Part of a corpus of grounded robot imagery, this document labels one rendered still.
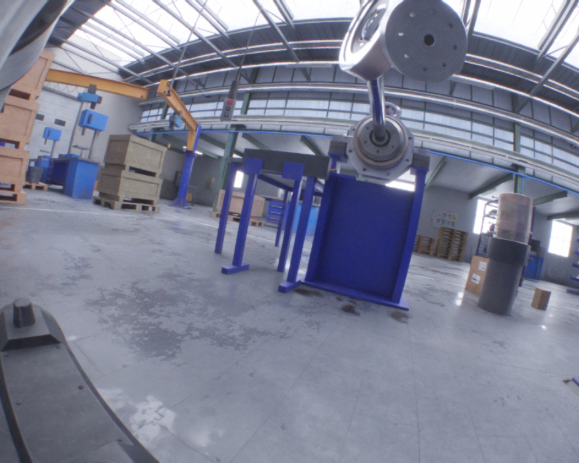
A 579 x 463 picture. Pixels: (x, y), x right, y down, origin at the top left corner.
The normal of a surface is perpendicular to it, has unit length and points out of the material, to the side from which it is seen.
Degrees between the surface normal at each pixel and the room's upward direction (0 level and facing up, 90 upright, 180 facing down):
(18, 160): 90
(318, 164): 90
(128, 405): 0
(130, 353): 0
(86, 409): 0
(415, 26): 131
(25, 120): 90
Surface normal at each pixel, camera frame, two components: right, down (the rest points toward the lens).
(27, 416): 0.19, -0.98
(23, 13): 0.86, 0.20
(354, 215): -0.34, 0.00
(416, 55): 0.01, 0.71
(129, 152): 0.95, 0.21
